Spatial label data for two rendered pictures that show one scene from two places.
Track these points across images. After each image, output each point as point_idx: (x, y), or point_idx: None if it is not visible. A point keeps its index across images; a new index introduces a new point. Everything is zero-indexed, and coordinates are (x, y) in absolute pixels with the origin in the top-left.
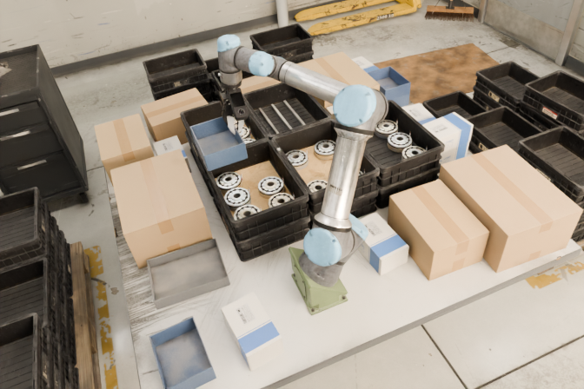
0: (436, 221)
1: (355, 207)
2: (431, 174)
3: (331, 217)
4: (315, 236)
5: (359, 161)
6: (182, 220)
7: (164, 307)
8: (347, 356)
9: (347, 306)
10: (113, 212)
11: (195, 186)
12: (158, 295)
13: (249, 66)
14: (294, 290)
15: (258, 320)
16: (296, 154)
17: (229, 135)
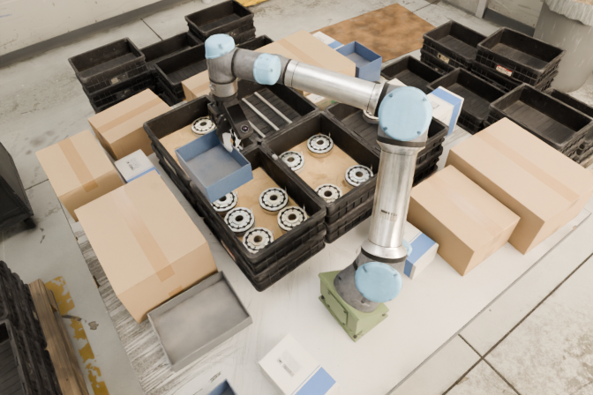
0: (464, 214)
1: (366, 206)
2: (435, 157)
3: (386, 247)
4: (371, 272)
5: (412, 177)
6: (183, 262)
7: (183, 368)
8: (404, 381)
9: (388, 323)
10: (86, 255)
11: (187, 215)
12: (172, 354)
13: (255, 74)
14: (326, 315)
15: (306, 368)
16: (290, 157)
17: (221, 151)
